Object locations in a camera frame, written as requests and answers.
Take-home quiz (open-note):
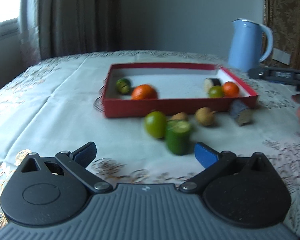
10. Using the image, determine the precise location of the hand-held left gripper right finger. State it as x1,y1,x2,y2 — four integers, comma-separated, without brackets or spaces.
179,142,278,194

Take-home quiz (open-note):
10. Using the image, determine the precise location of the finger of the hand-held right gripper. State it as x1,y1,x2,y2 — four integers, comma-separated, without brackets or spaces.
248,66,273,81

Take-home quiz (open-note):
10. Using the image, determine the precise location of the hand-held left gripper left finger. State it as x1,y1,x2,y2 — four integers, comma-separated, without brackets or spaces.
20,142,113,194

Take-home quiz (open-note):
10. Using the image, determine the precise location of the small orange tangerine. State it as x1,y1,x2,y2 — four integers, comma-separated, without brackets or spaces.
222,81,240,98

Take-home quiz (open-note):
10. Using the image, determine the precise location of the small green lime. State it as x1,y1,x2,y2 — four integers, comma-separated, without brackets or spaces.
208,85,225,98

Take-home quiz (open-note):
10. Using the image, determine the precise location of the black eggplant piece white face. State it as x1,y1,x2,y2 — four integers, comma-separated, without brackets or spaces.
203,78,222,93

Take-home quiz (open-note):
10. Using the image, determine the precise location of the red cardboard box tray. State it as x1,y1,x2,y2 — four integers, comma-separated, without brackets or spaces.
102,62,259,118

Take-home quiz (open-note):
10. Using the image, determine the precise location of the short cut cucumber piece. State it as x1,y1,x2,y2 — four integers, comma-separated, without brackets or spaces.
115,78,132,95

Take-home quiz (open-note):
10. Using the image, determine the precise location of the large orange tangerine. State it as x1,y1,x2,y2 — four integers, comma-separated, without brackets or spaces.
131,84,158,100

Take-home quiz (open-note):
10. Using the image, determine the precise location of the tall cut cucumber piece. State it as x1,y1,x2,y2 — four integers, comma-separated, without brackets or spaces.
165,120,192,156

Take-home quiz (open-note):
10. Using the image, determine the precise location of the light blue electric kettle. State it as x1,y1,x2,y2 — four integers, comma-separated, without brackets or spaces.
227,18,274,73

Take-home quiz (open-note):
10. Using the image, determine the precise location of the large brown longan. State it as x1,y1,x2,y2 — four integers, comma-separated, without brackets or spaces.
195,107,216,126

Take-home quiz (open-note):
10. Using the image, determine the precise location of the dark grey eggplant piece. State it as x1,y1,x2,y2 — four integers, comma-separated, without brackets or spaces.
229,99,253,126

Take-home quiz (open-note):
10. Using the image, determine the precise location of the small brown longan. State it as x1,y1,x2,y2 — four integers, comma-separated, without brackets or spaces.
169,112,188,122

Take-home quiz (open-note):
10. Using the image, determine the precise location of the white floral tablecloth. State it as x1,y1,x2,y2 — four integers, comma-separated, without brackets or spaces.
0,50,300,233

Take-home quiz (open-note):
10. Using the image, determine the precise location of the large green lime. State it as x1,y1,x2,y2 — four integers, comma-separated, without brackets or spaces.
144,111,167,139

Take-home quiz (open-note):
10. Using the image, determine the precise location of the ornate brown chair back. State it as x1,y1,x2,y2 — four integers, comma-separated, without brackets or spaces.
262,0,300,68

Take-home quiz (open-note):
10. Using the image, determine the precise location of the brown curtain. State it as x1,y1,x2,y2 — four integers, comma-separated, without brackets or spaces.
37,0,121,61

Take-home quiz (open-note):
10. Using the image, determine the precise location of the sheer lace curtain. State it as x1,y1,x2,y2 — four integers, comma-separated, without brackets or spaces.
19,0,41,64

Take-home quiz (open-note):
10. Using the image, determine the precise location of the window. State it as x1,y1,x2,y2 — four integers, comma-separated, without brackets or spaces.
0,0,22,55

